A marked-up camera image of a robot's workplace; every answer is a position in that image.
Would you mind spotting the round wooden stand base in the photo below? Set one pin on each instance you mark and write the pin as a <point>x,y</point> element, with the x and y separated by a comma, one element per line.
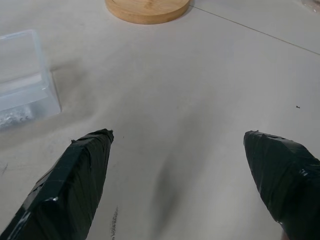
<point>148,10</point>

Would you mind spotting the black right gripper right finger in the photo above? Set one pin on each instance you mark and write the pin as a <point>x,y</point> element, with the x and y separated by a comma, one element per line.
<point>287,180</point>

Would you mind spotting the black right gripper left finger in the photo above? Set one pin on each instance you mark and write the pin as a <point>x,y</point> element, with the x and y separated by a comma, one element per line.
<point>67,190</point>

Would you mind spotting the clear plastic storage box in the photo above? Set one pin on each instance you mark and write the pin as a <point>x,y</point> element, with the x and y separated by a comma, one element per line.
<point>23,77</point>

